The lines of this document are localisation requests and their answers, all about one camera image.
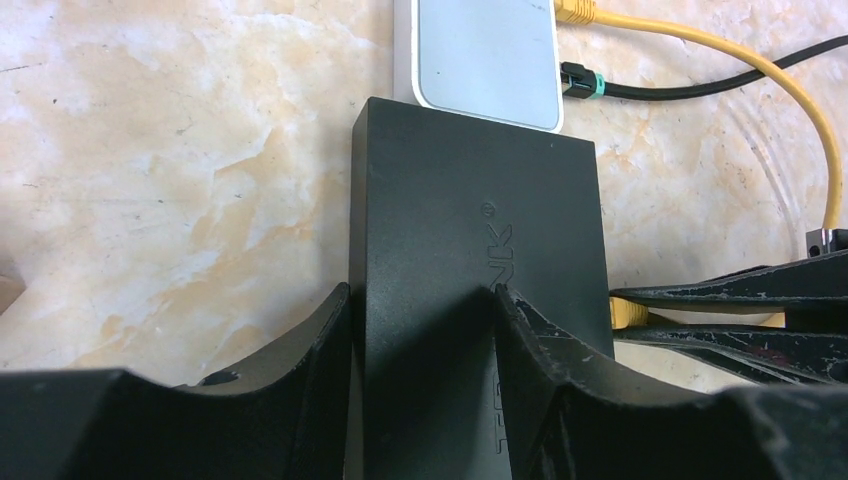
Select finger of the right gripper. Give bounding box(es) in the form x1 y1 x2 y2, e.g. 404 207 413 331
613 325 847 385
610 250 847 315

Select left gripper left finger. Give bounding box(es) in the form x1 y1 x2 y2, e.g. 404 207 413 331
1 283 352 479

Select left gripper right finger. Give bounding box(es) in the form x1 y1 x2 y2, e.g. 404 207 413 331
494 285 847 479

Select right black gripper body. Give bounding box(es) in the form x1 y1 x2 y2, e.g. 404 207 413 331
804 227 848 333

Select yellow ethernet cable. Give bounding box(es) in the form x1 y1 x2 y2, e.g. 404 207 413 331
555 0 844 331

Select black network switch box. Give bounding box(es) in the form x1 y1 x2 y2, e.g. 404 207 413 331
345 97 613 479

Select black cable with plug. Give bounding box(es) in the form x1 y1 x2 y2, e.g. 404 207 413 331
559 34 848 102

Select grey card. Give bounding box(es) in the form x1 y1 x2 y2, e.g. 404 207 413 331
392 0 564 133

